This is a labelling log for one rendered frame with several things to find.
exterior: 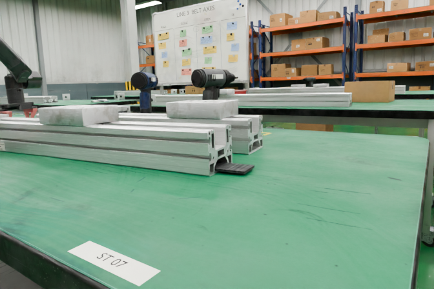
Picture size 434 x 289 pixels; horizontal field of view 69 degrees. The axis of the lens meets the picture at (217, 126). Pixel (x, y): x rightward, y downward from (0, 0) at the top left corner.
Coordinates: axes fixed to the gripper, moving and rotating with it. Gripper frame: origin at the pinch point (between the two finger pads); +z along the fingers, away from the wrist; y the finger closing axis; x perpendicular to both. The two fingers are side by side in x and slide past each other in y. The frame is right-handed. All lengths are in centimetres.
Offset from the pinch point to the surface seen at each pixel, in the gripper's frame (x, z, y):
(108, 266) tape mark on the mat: -105, 1, -53
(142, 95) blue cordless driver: -53, -10, 13
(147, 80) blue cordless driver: -57, -16, 12
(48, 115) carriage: -56, -8, -25
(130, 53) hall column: 496, -88, 605
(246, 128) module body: -99, -3, -4
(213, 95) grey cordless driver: -78, -10, 18
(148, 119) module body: -70, -5, -5
